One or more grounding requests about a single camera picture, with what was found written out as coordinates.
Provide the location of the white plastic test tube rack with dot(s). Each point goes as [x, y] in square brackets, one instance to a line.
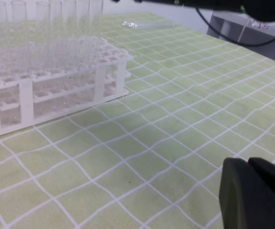
[28, 99]

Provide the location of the grey box in background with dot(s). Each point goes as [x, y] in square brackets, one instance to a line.
[242, 28]

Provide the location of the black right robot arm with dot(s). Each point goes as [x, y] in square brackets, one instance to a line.
[261, 10]

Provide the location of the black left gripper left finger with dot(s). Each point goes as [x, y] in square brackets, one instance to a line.
[246, 201]

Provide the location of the green grid tablecloth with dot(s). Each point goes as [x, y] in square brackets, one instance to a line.
[152, 159]

